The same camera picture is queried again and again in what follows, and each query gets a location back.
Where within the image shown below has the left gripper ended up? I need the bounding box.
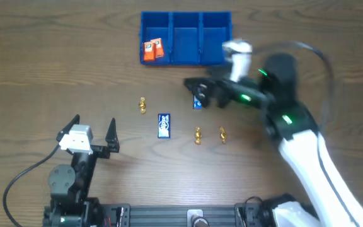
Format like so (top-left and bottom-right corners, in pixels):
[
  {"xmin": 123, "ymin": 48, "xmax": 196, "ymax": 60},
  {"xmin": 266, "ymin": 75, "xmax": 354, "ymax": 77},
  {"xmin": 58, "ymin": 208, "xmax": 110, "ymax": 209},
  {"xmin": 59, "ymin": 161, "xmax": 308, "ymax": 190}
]
[{"xmin": 56, "ymin": 113, "xmax": 120, "ymax": 160}]

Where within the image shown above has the gold candy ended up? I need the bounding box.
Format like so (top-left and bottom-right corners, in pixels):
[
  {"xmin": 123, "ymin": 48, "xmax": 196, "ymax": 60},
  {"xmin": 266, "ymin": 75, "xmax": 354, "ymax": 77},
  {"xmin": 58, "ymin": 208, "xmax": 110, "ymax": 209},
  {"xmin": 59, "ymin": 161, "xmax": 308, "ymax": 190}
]
[
  {"xmin": 193, "ymin": 126, "xmax": 203, "ymax": 146},
  {"xmin": 138, "ymin": 96, "xmax": 147, "ymax": 115},
  {"xmin": 218, "ymin": 125, "xmax": 228, "ymax": 145}
]

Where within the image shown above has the blue candy pack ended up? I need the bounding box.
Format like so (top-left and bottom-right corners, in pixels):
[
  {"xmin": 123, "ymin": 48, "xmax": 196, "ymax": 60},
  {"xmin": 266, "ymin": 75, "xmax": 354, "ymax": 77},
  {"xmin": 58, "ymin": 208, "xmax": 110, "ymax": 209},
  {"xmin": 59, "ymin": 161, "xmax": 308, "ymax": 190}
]
[
  {"xmin": 157, "ymin": 113, "xmax": 171, "ymax": 139},
  {"xmin": 192, "ymin": 94, "xmax": 203, "ymax": 110}
]

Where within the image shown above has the blue tray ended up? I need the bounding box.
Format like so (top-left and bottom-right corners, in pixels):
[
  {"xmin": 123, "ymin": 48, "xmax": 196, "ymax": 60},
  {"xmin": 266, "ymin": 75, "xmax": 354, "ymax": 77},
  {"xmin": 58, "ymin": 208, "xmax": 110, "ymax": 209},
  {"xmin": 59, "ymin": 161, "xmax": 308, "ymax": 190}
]
[{"xmin": 139, "ymin": 11, "xmax": 233, "ymax": 67}]

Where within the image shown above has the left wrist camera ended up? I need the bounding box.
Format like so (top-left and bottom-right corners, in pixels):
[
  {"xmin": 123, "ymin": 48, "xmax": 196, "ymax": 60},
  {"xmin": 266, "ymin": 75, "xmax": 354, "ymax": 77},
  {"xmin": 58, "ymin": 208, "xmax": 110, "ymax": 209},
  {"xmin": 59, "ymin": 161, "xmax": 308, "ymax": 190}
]
[{"xmin": 58, "ymin": 124, "xmax": 94, "ymax": 156}]

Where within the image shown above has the mounting rail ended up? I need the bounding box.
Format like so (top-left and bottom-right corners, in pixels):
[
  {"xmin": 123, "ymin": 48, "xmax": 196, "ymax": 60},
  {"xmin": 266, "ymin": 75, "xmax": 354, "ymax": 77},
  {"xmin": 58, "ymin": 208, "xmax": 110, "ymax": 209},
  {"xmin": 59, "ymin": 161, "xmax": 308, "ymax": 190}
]
[{"xmin": 42, "ymin": 195, "xmax": 277, "ymax": 227}]

